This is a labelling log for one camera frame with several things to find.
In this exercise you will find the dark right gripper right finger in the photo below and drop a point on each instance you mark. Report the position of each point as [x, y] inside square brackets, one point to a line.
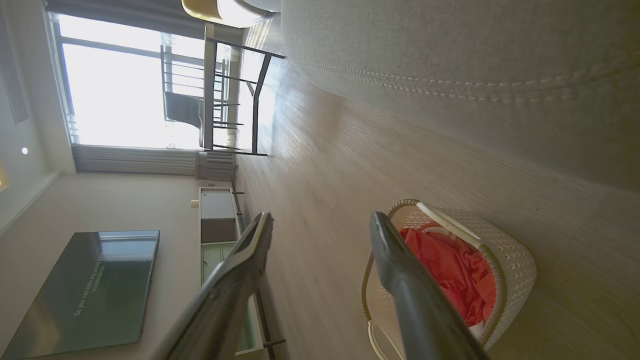
[415, 305]

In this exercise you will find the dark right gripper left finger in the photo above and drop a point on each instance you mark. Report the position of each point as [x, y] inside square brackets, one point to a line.
[225, 295]

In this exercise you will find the white woven plastic laundry basket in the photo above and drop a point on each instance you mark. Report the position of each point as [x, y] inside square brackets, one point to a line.
[515, 260]

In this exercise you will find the red sports garment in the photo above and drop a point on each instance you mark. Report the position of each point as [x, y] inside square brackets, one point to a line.
[460, 270]

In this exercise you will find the white low media cabinet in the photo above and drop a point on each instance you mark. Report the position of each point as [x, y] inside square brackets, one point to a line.
[217, 220]

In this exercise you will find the black flat screen television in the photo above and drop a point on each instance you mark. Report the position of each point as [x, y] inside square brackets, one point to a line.
[95, 290]

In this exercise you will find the grey pleated curtain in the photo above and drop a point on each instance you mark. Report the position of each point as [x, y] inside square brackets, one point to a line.
[130, 160]

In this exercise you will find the dark dining chair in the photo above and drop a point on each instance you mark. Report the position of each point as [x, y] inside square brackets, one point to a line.
[182, 110]

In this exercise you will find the large bright window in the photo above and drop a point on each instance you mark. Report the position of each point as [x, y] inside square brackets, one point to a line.
[115, 95]

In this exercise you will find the grey fabric sofa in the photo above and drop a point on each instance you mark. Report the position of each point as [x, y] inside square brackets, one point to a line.
[475, 60]

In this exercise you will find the yellow white rounded furniture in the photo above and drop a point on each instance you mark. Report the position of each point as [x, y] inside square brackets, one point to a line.
[220, 11]

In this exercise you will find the black frame dining table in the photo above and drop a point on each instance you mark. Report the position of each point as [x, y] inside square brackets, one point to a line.
[209, 90]

